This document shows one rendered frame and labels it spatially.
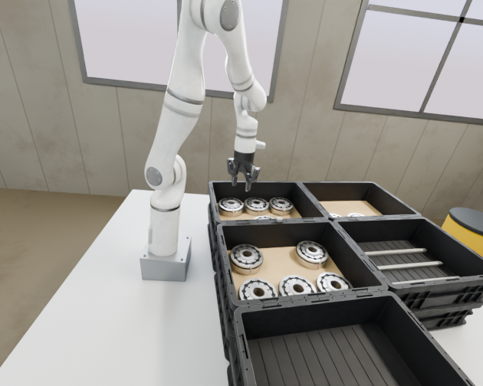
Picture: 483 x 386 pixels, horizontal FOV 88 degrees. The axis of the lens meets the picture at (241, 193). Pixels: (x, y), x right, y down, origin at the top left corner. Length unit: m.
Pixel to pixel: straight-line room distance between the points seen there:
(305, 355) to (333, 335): 0.10
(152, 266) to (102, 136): 1.93
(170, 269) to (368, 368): 0.60
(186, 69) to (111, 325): 0.70
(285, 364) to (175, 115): 0.61
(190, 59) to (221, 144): 1.80
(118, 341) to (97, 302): 0.16
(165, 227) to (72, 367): 0.39
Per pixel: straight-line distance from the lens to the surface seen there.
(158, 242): 0.85
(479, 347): 1.14
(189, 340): 0.80
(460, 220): 2.25
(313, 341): 0.70
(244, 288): 0.70
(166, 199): 0.78
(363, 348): 0.74
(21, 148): 3.12
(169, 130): 0.66
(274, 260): 0.84
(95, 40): 2.50
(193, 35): 0.66
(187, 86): 0.63
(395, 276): 0.97
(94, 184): 2.92
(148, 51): 2.37
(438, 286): 0.86
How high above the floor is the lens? 1.39
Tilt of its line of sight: 28 degrees down
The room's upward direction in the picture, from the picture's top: 7 degrees clockwise
